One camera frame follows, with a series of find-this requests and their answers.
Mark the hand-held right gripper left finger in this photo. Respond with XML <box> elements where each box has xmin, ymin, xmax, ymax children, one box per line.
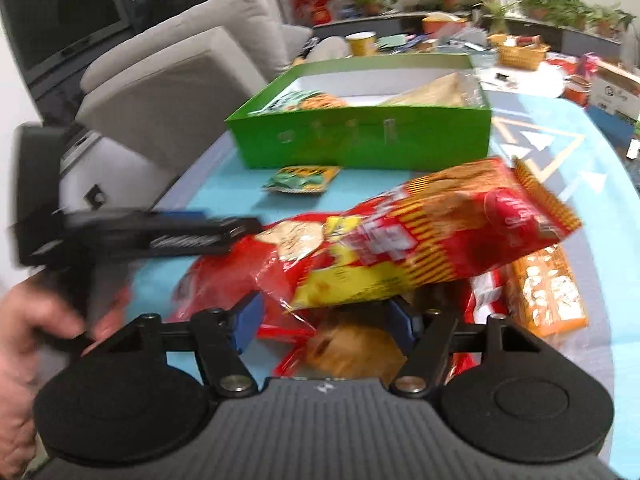
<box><xmin>100</xmin><ymin>293</ymin><xmax>265</xmax><ymax>396</ymax></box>

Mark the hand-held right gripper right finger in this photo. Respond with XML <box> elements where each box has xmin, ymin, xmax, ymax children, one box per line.
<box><xmin>386</xmin><ymin>297</ymin><xmax>546</xmax><ymax>397</ymax></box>

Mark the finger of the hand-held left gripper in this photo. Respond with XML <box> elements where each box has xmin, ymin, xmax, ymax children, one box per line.
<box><xmin>147</xmin><ymin>234</ymin><xmax>236</xmax><ymax>258</ymax></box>
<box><xmin>145</xmin><ymin>211</ymin><xmax>263</xmax><ymax>236</ymax></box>

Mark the red packaged bread bun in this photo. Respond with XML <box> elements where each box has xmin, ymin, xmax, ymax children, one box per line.
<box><xmin>167</xmin><ymin>235</ymin><xmax>411</xmax><ymax>381</ymax></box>

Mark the red yellow snack bag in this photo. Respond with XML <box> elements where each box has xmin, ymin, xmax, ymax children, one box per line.
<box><xmin>255</xmin><ymin>157</ymin><xmax>583</xmax><ymax>311</ymax></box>

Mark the green cardboard box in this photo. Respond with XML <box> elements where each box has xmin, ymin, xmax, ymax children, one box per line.
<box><xmin>225</xmin><ymin>54</ymin><xmax>493</xmax><ymax>170</ymax></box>

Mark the person's left hand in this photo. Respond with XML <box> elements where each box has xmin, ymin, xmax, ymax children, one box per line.
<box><xmin>0</xmin><ymin>279</ymin><xmax>131</xmax><ymax>478</ymax></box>

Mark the red white snack packet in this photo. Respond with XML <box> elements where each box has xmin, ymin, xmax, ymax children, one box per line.
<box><xmin>450</xmin><ymin>267</ymin><xmax>511</xmax><ymax>376</ymax></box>

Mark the small green snack packet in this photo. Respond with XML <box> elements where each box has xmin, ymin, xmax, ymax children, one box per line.
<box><xmin>262</xmin><ymin>165</ymin><xmax>342</xmax><ymax>195</ymax></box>

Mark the grey upholstered armchair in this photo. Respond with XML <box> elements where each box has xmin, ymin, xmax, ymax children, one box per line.
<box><xmin>80</xmin><ymin>0</ymin><xmax>283</xmax><ymax>96</ymax></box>
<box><xmin>60</xmin><ymin>25</ymin><xmax>268</xmax><ymax>211</ymax></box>

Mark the green orange snack packet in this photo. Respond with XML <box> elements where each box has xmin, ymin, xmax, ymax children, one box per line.
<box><xmin>262</xmin><ymin>90</ymin><xmax>349</xmax><ymax>114</ymax></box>

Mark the dark window pane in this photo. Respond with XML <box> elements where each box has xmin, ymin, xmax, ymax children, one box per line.
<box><xmin>0</xmin><ymin>0</ymin><xmax>243</xmax><ymax>86</ymax></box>

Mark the beige clear snack bag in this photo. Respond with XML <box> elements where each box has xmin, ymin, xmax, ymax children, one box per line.
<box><xmin>380</xmin><ymin>72</ymin><xmax>483</xmax><ymax>108</ymax></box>

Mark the yellow cup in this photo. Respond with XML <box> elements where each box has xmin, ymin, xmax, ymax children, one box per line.
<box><xmin>346</xmin><ymin>31</ymin><xmax>379</xmax><ymax>58</ymax></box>

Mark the wicker basket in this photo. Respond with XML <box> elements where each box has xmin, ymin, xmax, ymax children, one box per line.
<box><xmin>492</xmin><ymin>35</ymin><xmax>551</xmax><ymax>71</ymax></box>

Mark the white cardboard box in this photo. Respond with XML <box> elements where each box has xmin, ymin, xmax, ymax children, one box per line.
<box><xmin>590</xmin><ymin>60</ymin><xmax>640</xmax><ymax>122</ymax></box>

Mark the green plant in glass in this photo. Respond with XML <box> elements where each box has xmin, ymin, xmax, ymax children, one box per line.
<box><xmin>481</xmin><ymin>0</ymin><xmax>522</xmax><ymax>36</ymax></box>

